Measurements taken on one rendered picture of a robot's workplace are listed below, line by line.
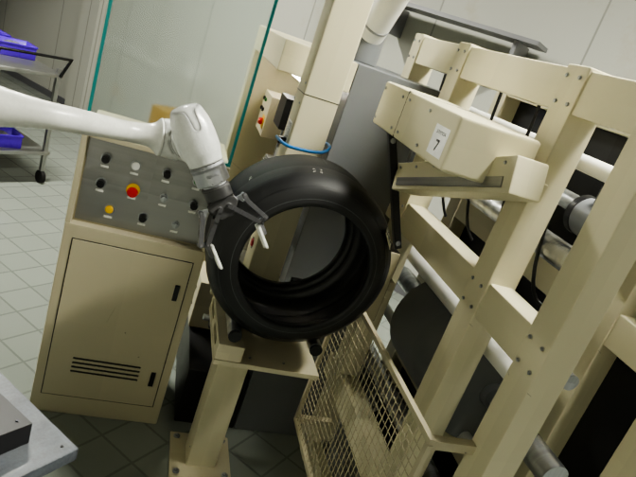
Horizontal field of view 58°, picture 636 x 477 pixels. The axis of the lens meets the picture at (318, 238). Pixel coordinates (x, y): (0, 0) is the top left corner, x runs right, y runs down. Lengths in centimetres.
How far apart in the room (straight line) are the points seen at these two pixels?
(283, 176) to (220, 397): 112
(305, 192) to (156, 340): 118
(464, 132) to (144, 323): 160
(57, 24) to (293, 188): 692
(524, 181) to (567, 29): 339
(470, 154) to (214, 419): 158
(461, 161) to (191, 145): 68
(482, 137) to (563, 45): 332
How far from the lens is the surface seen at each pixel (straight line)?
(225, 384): 245
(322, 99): 202
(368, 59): 261
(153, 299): 250
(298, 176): 169
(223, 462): 277
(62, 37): 827
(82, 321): 258
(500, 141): 156
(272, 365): 198
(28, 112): 142
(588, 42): 479
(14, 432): 170
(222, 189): 149
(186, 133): 145
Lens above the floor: 185
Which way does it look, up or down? 19 degrees down
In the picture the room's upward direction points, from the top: 20 degrees clockwise
